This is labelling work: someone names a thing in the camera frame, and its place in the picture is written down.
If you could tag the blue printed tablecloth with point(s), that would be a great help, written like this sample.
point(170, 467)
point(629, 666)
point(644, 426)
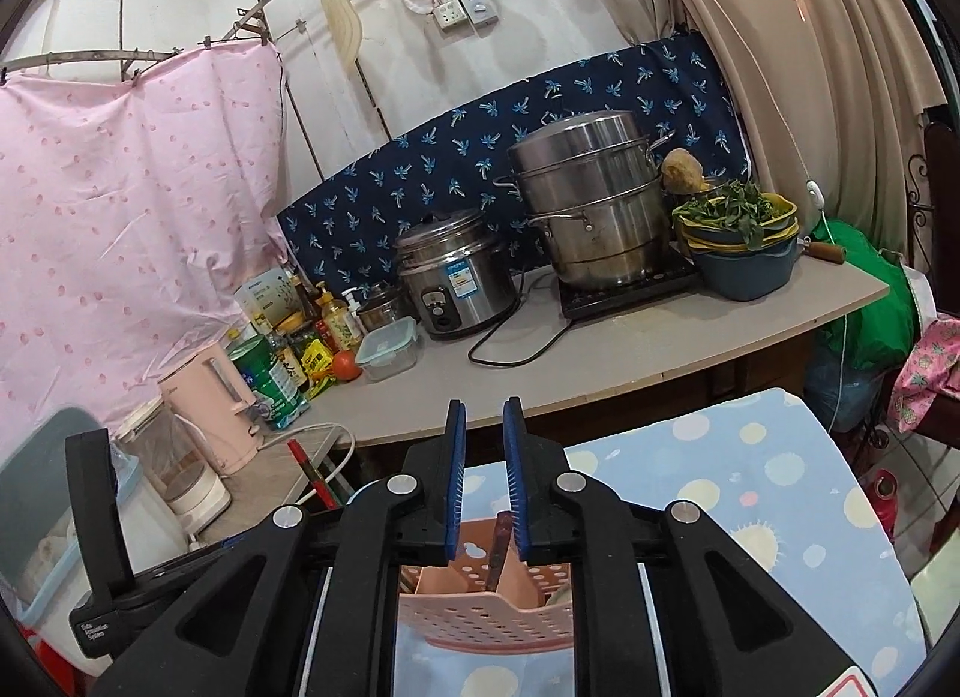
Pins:
point(750, 487)

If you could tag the steel rice cooker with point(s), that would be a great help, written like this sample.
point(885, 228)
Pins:
point(457, 277)

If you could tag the red bottle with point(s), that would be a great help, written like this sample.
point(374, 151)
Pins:
point(881, 509)

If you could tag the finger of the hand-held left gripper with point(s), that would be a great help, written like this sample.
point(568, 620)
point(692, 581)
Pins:
point(94, 502)

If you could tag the yellow oil bottle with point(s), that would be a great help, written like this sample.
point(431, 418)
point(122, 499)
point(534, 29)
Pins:
point(335, 322)

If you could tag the green detergent pouch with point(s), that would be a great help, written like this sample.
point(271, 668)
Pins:
point(270, 382)

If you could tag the pink electric kettle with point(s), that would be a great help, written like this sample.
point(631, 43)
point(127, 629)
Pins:
point(206, 404)

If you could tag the beige hanging cutting board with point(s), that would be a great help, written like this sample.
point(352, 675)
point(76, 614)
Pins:
point(341, 22)

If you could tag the pink patterned cloth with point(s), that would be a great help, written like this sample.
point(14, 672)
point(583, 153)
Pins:
point(926, 367)

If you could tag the pink perforated utensil basket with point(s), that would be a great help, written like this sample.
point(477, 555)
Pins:
point(480, 622)

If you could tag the green leafy vegetables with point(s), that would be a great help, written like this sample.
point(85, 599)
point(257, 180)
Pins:
point(720, 213)

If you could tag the beige curtain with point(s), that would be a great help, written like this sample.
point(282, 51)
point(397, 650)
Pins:
point(787, 30)

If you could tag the navy printed cloth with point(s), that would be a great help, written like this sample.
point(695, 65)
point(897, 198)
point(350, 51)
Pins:
point(465, 150)

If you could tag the green plastic bag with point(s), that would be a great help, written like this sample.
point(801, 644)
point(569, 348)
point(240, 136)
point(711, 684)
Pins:
point(870, 307)

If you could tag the pink dotted cloth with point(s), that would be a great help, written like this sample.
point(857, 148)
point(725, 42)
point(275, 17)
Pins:
point(112, 217)

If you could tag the white printed carton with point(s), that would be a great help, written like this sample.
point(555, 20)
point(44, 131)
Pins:
point(262, 301)

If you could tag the white wall socket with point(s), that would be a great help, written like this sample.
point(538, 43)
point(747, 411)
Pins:
point(450, 15)

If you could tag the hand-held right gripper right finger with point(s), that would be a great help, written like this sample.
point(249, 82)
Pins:
point(516, 479)

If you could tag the wooden counter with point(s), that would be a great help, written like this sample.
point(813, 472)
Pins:
point(600, 359)

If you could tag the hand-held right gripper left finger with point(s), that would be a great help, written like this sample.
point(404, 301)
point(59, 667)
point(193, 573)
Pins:
point(456, 472)

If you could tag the black induction cooker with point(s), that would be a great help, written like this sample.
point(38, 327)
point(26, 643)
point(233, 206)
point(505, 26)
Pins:
point(630, 293)

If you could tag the dark sauce bottle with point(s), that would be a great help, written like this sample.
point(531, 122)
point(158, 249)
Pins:
point(304, 301)

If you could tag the red tomato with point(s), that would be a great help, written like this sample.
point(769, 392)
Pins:
point(345, 365)

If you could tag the blue plastic bag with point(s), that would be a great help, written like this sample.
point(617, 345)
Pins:
point(840, 386)

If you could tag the white wall switch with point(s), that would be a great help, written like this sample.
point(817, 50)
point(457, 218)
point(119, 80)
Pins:
point(480, 11)

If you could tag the dark wooden chair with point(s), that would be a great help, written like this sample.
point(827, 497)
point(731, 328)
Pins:
point(937, 180)

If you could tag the small steel lidded pot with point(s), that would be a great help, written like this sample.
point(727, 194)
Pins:
point(379, 308)

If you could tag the yellow snack packet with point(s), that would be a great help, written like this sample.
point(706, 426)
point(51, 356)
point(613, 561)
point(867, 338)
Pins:
point(319, 363)

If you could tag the tan lumpy root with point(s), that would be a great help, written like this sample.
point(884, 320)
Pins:
point(684, 172)

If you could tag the white ceramic spoon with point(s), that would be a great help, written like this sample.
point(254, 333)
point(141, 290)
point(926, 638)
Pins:
point(559, 596)

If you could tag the white blender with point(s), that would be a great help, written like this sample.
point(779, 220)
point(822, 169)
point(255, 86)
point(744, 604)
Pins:
point(176, 476)

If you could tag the dark brown chopstick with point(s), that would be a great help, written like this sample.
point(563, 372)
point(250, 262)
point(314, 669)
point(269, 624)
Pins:
point(501, 547)

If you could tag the steel steamer pot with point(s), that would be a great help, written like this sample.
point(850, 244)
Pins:
point(592, 202)

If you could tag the glass container with blue lid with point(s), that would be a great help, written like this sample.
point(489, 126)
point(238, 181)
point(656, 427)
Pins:
point(386, 352)

